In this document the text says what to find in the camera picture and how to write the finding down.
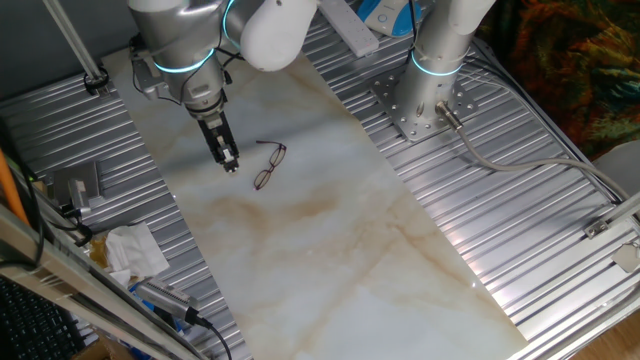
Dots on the yellow crumpled wrapper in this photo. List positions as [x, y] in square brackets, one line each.
[98, 252]

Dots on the silver metal tag plate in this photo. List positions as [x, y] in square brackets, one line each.
[627, 257]

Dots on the white power strip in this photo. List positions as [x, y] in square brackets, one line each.
[357, 35]

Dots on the aluminium frame rail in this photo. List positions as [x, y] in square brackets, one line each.
[75, 287]

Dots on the grey flat metal box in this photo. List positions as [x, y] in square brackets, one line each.
[82, 177]

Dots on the brown cardboard box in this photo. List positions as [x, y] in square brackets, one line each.
[100, 350]

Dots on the colourful patterned cloth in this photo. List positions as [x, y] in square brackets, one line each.
[575, 65]

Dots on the crumpled white tissue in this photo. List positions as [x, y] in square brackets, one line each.
[135, 250]

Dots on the black keyboard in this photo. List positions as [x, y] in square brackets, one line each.
[30, 325]

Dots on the blue white control pendant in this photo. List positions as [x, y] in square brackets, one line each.
[385, 17]

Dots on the black pole base clamp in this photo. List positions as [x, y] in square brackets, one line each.
[96, 80]

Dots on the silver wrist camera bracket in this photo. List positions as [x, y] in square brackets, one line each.
[147, 77]

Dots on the aluminium corner strut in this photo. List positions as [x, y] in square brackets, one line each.
[625, 210]

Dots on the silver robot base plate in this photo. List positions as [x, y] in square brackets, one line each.
[385, 92]

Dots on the pale grey round object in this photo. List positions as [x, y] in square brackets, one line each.
[620, 167]

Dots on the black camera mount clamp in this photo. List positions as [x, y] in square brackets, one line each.
[75, 211]

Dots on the silver finned camera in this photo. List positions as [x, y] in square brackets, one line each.
[165, 297]

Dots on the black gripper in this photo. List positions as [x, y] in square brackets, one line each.
[217, 134]

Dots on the metal corner bracket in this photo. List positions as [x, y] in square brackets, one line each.
[596, 229]

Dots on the orange pole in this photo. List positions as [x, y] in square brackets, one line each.
[10, 187]

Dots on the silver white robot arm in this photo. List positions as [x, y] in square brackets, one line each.
[435, 50]

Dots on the aluminium frame pole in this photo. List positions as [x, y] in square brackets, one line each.
[75, 42]

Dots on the marble pattern mat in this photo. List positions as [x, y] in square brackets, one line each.
[325, 250]

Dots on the dark red framed glasses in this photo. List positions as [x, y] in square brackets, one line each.
[277, 155]

